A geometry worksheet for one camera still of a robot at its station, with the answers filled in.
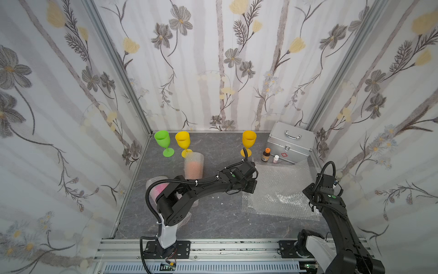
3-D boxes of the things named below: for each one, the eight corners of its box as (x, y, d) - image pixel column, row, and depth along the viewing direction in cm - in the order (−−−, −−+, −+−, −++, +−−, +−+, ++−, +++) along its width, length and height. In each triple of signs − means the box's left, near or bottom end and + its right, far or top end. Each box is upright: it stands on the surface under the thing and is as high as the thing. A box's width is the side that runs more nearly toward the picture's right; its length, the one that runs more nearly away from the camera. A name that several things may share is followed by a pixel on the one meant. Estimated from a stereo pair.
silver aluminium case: (262, 154, 110) (267, 138, 98) (270, 136, 120) (276, 119, 108) (300, 169, 103) (310, 154, 91) (306, 148, 113) (316, 132, 101)
